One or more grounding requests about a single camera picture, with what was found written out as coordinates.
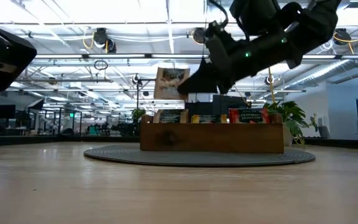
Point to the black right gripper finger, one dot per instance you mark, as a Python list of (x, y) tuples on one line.
[(200, 81)]

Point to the vanilla cinnamon apple tea packet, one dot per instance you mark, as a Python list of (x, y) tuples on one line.
[(169, 84), (170, 116)]

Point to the mango magic tea packet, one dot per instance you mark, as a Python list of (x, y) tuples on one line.
[(208, 119)]

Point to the strawberry sensation tea packet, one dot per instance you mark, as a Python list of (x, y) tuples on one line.
[(249, 115)]

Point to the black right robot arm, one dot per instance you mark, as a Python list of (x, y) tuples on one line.
[(306, 25)]

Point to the wooden three-compartment tray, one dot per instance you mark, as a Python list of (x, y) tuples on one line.
[(213, 138)]

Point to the computer monitor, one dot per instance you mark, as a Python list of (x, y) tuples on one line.
[(5, 111)]

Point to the black studio lamp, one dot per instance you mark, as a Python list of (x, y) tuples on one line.
[(36, 104)]

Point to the distant green plant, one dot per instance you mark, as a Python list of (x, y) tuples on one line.
[(138, 114)]

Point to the grey round woven placemat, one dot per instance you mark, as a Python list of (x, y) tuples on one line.
[(197, 158)]

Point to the potted green plant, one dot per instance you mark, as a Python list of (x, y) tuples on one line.
[(291, 118)]

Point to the black gantry frame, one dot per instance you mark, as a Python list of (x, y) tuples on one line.
[(145, 80)]

